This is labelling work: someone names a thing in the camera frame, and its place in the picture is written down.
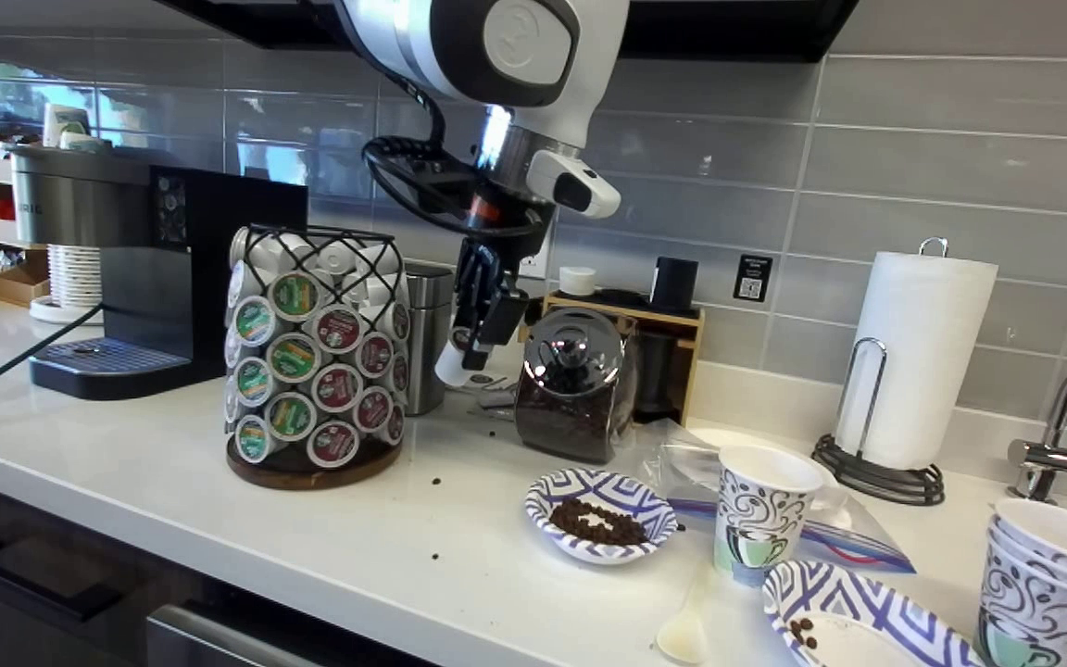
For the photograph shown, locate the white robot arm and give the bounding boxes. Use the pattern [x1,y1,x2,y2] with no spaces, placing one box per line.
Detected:
[334,0,631,385]

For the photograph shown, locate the black power cord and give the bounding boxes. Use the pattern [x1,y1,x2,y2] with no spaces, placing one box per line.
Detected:
[0,300,109,407]

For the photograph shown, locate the black coffee machine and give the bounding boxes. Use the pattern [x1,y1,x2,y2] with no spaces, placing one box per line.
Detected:
[11,148,306,399]

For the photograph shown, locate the glass coffee bean jar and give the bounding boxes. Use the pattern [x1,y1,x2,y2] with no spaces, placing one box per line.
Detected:
[514,310,635,461]

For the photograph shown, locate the blue patterned plate with beans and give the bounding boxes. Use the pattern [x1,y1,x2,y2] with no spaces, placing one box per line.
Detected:
[524,466,679,568]

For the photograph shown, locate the wire k-cup rack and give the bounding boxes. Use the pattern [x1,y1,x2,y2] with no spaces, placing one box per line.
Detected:
[222,226,413,487]

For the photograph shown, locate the stacked patterned paper bowls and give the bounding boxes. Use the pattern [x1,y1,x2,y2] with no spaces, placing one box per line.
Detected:
[977,497,1067,667]

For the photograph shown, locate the paper towel roll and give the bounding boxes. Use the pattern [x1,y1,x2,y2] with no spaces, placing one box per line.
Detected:
[834,250,998,471]

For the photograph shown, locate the steel canister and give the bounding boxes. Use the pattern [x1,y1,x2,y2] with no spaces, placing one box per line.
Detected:
[400,264,457,418]

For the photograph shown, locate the wooden organizer box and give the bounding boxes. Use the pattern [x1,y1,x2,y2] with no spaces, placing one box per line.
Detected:
[544,290,704,421]

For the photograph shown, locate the black paper towel holder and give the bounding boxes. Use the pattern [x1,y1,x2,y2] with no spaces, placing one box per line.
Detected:
[812,336,945,506]

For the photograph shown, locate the clear plastic zip bag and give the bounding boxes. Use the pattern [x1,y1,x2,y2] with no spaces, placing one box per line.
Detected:
[655,428,914,573]

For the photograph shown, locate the patterned paper cup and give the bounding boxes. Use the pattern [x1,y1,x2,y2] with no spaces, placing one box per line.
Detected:
[715,443,826,584]

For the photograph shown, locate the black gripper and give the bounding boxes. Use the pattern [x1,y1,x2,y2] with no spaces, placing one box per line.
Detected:
[457,189,553,366]

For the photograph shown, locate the white plastic spoon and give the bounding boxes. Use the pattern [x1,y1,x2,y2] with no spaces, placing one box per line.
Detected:
[651,571,707,667]

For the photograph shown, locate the chrome faucet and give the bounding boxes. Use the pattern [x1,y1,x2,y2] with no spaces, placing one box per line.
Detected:
[1009,376,1067,499]

